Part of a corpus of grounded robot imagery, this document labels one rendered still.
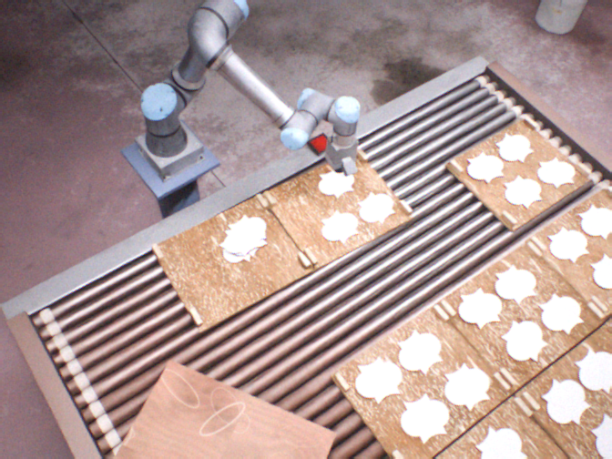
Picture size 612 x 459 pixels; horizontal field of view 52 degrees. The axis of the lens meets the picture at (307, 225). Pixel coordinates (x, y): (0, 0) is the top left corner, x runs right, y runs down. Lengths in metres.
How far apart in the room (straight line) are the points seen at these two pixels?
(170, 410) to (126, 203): 1.80
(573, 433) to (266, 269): 1.03
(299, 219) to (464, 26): 2.61
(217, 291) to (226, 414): 0.43
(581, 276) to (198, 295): 1.26
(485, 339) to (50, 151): 2.56
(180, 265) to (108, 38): 2.44
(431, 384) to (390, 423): 0.17
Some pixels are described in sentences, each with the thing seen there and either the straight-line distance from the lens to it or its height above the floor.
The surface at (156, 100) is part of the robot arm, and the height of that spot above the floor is 1.18.
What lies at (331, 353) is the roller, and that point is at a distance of 1.96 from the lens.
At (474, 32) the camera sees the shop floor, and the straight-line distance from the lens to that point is 4.46.
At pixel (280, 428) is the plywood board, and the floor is 1.04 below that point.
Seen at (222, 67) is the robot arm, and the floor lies 1.45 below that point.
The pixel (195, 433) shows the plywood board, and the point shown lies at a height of 1.04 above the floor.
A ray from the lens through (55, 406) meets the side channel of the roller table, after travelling 1.96.
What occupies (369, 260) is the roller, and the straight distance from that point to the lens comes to 2.12.
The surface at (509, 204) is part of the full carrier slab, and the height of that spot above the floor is 0.94.
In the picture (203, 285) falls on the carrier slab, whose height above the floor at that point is 0.94.
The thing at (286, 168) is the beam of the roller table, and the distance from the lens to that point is 2.31.
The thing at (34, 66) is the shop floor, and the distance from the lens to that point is 4.21.
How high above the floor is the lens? 2.74
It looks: 57 degrees down
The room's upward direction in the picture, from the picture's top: 5 degrees clockwise
